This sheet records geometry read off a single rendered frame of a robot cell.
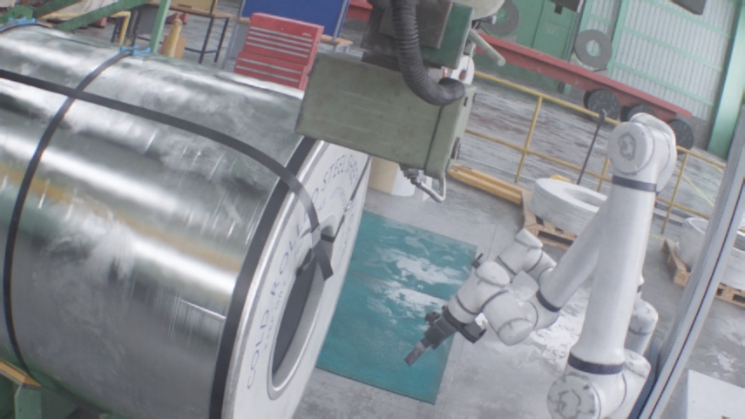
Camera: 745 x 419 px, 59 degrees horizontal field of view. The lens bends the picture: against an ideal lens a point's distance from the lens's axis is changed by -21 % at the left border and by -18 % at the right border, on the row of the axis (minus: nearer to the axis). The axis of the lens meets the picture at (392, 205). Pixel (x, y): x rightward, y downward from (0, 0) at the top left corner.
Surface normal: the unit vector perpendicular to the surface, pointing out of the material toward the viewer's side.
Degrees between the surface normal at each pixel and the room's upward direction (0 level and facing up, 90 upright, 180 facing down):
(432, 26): 90
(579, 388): 92
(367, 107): 88
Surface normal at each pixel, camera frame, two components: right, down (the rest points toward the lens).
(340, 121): -0.18, 0.17
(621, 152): -0.68, -0.01
